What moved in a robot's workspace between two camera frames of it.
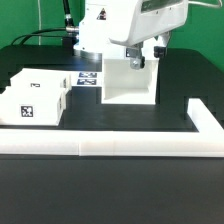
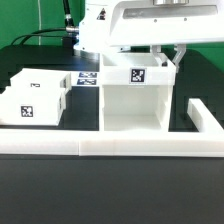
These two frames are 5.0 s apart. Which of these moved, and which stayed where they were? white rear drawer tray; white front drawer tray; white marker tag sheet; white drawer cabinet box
Moved: white drawer cabinet box
Stayed: white front drawer tray; white rear drawer tray; white marker tag sheet
